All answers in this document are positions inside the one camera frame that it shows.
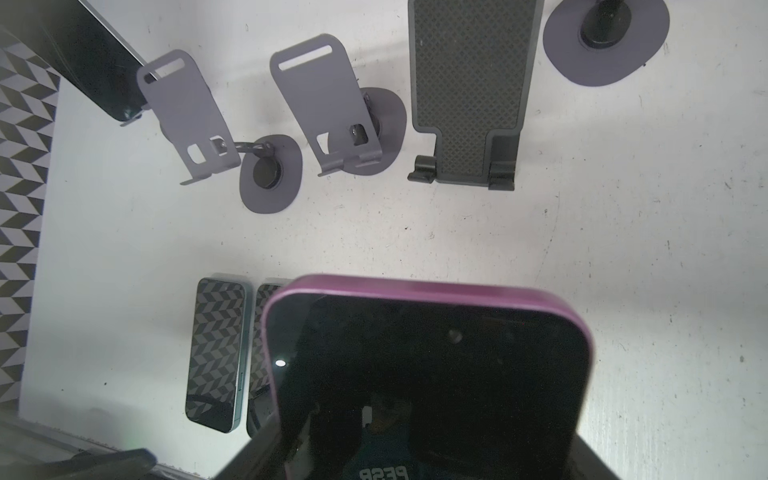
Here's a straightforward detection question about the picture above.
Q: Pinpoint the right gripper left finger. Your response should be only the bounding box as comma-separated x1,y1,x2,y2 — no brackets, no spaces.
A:
214,419,282,480

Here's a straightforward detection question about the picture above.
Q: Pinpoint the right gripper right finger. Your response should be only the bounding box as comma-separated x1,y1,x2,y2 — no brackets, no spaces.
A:
566,435,618,480

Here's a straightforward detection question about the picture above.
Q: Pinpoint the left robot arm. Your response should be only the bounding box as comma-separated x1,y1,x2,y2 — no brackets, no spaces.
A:
1,449,157,479

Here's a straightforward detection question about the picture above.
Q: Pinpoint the grey stand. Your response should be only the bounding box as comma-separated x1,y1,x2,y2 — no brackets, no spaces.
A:
270,34,407,176
136,49,303,215
543,0,670,87

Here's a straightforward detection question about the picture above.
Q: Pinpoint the middle grey stand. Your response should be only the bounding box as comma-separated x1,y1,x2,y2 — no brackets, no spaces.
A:
270,34,407,176

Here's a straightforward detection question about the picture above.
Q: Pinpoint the rightmost grey stand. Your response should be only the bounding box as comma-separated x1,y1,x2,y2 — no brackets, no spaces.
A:
543,0,670,87

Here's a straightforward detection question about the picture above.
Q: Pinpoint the black rectangular phone stand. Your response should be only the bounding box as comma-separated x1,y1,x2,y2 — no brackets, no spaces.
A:
408,0,543,191

